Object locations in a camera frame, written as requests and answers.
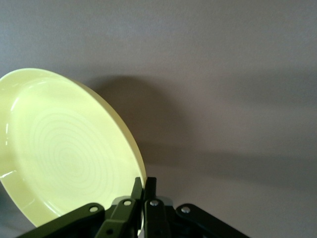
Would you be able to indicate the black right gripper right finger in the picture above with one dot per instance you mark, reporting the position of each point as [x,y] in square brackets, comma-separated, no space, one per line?
[158,220]

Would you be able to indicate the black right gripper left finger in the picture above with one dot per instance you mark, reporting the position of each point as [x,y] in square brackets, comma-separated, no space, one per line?
[119,218]

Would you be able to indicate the yellow round plate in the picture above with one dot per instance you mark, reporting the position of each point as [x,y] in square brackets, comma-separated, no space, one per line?
[62,148]

